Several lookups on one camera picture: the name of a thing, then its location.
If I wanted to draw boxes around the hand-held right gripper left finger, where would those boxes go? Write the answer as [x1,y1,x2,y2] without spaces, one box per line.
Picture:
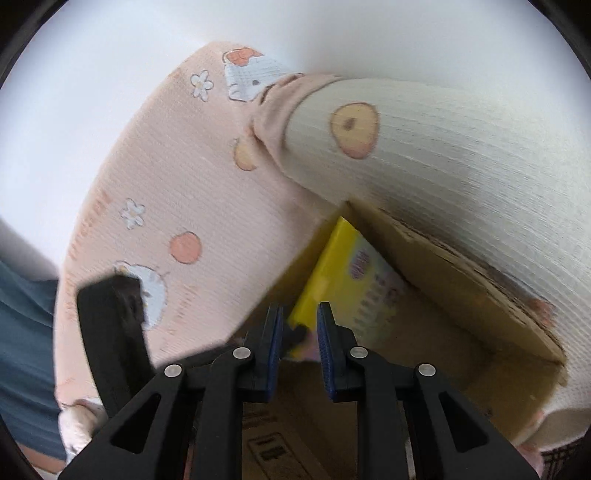
[60,304,284,480]

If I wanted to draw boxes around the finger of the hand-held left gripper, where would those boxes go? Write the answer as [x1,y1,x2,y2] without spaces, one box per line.
[76,274,154,418]

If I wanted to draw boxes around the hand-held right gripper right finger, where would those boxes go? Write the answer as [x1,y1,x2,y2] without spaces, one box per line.
[318,302,539,480]

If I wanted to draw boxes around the yellow toy box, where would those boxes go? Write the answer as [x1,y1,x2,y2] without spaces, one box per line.
[286,217,407,361]

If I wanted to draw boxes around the brown cardboard box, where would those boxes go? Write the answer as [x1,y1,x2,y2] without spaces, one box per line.
[240,198,571,480]

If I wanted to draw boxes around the blue grey trousers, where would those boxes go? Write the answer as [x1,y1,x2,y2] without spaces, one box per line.
[0,258,68,462]

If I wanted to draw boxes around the pink cat print blanket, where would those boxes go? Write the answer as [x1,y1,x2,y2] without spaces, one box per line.
[53,41,352,416]

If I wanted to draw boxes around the cream peach print pillow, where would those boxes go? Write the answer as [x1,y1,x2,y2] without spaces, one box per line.
[284,76,591,453]

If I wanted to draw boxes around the dark checked cloth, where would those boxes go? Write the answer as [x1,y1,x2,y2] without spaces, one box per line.
[540,438,591,480]

